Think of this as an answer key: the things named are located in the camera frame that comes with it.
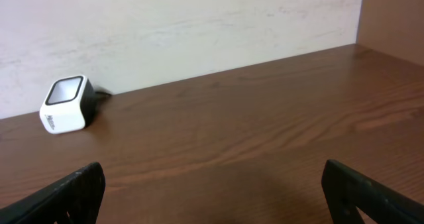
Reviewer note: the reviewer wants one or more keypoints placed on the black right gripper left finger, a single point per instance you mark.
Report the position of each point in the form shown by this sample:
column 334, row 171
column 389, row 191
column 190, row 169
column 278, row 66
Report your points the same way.
column 75, row 198

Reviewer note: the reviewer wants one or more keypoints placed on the white barcode scanner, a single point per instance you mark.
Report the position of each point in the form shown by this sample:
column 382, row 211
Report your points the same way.
column 70, row 105

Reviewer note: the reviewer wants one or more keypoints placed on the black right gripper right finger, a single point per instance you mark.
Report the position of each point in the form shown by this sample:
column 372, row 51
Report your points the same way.
column 349, row 192

